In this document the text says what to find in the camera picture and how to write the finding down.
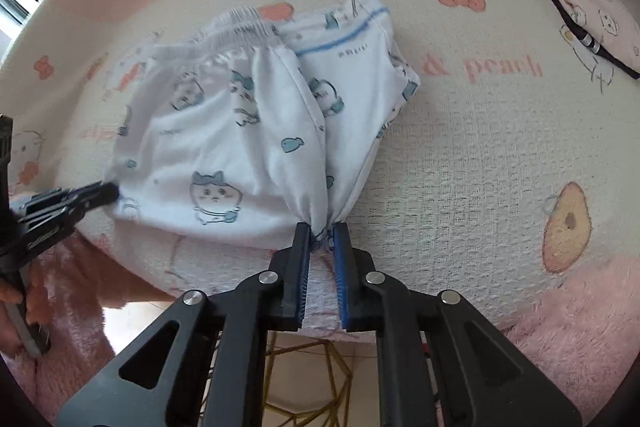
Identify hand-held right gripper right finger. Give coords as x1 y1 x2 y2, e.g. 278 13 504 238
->
332 223 583 427

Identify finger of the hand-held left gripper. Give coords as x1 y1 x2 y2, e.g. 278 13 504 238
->
24 180 117 208
17 184 121 239

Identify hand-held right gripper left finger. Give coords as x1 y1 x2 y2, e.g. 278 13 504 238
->
55 222 312 427

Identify white blue printed shorts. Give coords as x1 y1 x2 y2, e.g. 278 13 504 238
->
107 0 422 253

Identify person's left hand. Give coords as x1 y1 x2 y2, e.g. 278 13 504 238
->
0 277 32 350

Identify pink cat print blanket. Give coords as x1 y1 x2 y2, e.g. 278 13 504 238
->
0 0 640 344

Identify folded pink cartoon garment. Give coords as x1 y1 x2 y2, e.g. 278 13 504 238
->
537 0 640 80

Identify gold wire frame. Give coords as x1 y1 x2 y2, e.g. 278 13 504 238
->
200 339 382 427

